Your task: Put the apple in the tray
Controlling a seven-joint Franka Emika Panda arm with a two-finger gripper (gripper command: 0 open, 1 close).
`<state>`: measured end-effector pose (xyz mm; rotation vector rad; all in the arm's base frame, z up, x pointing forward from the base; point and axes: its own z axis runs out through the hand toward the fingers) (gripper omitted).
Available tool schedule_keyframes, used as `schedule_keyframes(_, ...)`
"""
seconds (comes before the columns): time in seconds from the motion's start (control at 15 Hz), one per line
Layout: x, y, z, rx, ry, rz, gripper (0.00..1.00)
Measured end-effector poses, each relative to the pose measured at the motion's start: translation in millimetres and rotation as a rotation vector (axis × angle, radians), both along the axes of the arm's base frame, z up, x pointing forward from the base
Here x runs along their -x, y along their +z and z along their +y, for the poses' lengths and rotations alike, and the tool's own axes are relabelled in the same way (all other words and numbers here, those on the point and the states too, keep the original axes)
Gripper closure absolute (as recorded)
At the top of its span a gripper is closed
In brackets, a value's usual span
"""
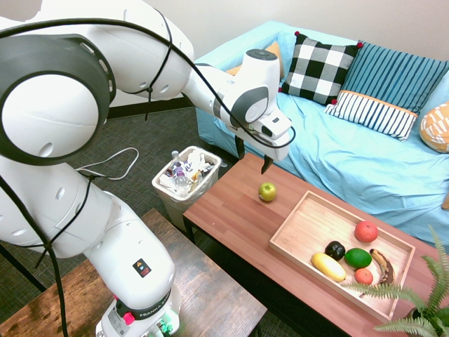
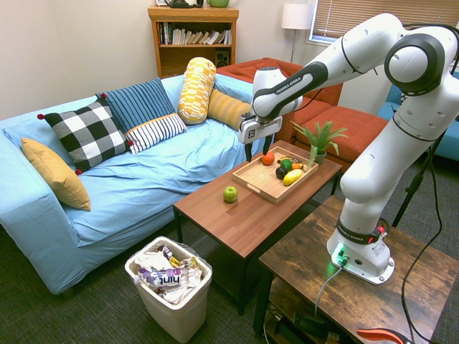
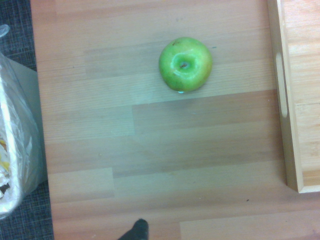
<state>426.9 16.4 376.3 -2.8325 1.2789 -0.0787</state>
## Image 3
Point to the trash bin with plastic liner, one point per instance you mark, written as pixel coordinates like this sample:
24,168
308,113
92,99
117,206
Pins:
17,125

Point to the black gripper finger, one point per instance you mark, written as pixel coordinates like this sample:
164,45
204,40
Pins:
137,231

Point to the light wooden tray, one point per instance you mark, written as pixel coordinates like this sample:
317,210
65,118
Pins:
303,87

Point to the green apple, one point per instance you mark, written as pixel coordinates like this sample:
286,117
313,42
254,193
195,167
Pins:
192,75

